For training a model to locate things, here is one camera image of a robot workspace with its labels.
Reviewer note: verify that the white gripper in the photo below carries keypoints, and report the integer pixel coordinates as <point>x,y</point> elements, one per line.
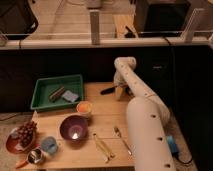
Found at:
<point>120,83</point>

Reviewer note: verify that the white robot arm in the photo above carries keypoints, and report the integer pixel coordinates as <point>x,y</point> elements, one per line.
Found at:
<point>146,116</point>

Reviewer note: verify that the purple bowl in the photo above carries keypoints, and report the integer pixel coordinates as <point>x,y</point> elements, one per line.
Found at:
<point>74,128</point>

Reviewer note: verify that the orange cup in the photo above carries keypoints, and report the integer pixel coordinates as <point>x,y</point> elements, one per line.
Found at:
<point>84,108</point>

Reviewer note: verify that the metal fork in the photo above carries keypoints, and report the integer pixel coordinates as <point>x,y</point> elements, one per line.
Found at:
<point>118,133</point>

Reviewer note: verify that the blue grey sponge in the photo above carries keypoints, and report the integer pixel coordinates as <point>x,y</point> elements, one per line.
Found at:
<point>70,96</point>

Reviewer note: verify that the green plastic tray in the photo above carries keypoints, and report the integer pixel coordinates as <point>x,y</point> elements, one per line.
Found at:
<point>45,86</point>

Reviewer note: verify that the brown block in tray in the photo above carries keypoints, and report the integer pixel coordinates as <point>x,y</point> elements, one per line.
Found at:
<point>56,94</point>

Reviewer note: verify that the wooden table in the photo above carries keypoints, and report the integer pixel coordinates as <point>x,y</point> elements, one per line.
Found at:
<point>106,113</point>

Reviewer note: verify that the blue box on floor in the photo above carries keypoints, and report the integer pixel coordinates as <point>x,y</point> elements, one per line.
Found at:
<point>172,145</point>

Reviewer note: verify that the blue cup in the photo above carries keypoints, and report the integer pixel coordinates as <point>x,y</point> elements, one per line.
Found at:
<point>49,145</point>

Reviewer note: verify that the dark red grapes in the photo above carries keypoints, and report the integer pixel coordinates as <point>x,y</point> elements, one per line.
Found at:
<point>26,133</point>

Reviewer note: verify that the small metal pot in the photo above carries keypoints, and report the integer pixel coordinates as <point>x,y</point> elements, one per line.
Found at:
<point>35,157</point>

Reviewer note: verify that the red plate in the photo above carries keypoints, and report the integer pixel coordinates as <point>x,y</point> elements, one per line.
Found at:
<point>13,145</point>

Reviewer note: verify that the black chair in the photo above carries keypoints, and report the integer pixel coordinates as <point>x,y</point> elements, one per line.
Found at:
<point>17,20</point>

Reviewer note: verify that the grey railing post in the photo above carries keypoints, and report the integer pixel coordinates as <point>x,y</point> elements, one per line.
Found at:
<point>95,27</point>

